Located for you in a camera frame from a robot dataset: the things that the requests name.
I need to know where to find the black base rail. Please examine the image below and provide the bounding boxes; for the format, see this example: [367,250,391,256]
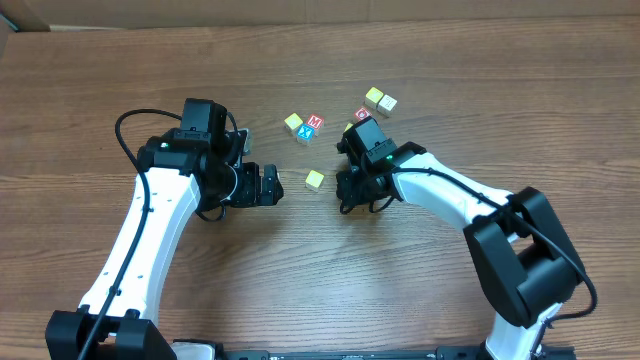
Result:
[172,339,576,360]

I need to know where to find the blue X wooden block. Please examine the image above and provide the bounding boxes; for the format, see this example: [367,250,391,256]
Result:
[296,124,315,146]

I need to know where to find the cardboard backdrop panel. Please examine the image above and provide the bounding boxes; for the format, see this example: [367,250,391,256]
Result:
[1,0,639,31]

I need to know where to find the red top wooden block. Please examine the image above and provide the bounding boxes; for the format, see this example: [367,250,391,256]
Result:
[354,107,371,121]

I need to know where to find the red M wooden block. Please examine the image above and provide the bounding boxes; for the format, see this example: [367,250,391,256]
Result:
[306,114,325,136]

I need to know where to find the leaf picture wooden block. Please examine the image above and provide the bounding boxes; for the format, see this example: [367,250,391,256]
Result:
[305,170,324,192]

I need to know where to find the yellow block beside M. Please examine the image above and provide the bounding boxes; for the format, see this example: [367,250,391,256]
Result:
[284,113,304,136]

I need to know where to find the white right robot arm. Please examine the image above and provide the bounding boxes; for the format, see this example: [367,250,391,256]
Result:
[336,141,589,359]

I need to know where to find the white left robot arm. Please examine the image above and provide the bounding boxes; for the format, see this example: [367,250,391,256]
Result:
[45,133,283,359]

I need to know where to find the yellow top wooden block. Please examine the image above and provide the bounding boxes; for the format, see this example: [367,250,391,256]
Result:
[364,86,384,110]

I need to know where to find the plain cream wooden block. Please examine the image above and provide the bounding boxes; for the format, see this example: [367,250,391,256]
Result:
[376,94,398,117]

